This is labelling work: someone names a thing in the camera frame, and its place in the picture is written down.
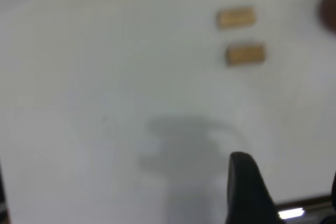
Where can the flat rectangular wooden block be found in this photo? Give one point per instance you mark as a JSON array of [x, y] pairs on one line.
[[236, 17]]

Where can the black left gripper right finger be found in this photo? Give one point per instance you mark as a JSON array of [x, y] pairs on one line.
[[334, 192]]

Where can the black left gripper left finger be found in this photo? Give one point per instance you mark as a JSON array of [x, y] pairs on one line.
[[246, 195]]

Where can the red ceramic mug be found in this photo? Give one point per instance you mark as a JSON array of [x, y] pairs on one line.
[[329, 11]]

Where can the wooden block with arched notch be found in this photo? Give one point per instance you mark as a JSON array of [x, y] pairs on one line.
[[245, 54]]

